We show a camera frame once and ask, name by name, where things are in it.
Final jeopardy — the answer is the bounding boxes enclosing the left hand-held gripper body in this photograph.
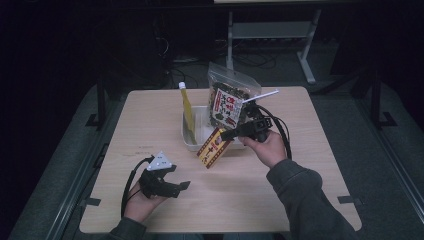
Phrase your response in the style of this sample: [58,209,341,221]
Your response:
[138,150,183,200]

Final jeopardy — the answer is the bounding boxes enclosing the person's right hand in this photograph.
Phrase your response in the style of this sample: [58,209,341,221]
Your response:
[237,129,289,170]

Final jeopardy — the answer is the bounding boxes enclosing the clear bag of seaweed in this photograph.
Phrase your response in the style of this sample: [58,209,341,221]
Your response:
[206,61,263,132]

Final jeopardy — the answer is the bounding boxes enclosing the right hand-held gripper cable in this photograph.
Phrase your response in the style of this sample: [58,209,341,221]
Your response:
[257,104,293,161]

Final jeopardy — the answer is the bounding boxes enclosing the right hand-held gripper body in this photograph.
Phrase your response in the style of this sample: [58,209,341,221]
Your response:
[242,88,280,143]

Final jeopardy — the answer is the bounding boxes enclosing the person's left hand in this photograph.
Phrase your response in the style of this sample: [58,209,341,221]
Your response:
[123,181,168,224]

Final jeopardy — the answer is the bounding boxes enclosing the black metal stand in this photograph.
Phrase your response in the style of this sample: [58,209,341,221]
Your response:
[366,70,398,130]
[85,74,108,130]

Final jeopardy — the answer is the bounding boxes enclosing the hand-held gripper cable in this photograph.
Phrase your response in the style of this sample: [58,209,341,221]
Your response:
[257,104,293,161]
[120,155,155,218]

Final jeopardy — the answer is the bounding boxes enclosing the left hand-held gripper cable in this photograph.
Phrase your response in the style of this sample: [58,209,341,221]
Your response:
[120,155,155,218]

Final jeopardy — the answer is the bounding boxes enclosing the black cables on floor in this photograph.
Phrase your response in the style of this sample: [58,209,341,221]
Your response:
[151,19,278,90]

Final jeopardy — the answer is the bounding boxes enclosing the yellow spout pouch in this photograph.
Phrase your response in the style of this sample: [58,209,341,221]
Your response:
[177,81,198,146]

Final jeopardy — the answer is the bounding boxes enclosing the white metal desk frame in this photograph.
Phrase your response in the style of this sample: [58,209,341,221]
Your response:
[225,9,323,86]

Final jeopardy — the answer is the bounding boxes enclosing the white plastic container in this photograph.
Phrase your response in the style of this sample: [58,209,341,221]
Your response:
[181,105,248,152]

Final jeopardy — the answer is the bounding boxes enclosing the red and yellow striped packet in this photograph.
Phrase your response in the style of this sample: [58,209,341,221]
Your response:
[196,127,233,170]

